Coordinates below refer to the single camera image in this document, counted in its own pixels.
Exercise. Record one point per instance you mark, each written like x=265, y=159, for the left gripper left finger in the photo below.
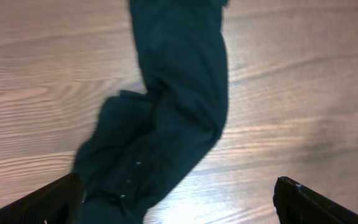
x=56, y=203

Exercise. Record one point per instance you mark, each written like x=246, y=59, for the black garment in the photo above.
x=144, y=144

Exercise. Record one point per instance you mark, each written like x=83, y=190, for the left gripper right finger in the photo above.
x=297, y=204

